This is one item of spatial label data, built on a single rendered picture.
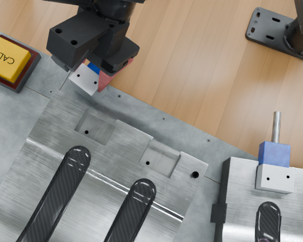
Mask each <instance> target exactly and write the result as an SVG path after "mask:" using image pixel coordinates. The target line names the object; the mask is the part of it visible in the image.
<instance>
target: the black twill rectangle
mask: <svg viewBox="0 0 303 242"><path fill-rule="evenodd" d="M226 213H227V203H223V204H212V211H211V220H210V222H211V223H225V222H226Z"/></svg>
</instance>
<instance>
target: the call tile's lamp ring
mask: <svg viewBox="0 0 303 242"><path fill-rule="evenodd" d="M0 37H1V38H3V39H5V40H7V41H10V42H12V43H14V44H16V45H18V46H20V47H22V48H24V49H26V50H28V51H29V53H31V54H33V55H32V57H31V59H30V60H29V62H28V63H27V65H26V66H25V68H24V69H23V71H22V72H21V74H20V75H19V77H18V79H17V80H16V82H15V83H14V84H11V83H9V82H7V81H5V80H3V79H1V78H0V82H1V83H3V84H5V85H7V86H8V87H10V88H12V89H14V90H15V89H16V88H17V86H18V85H19V83H20V82H21V80H22V78H23V77H24V75H25V74H26V72H27V70H28V69H29V67H30V66H31V64H32V63H33V61H34V59H35V58H36V56H37V55H38V52H36V51H34V50H32V49H30V48H28V47H26V46H23V45H21V44H19V43H17V42H15V41H13V40H11V39H9V38H7V37H5V36H3V35H1V34H0Z"/></svg>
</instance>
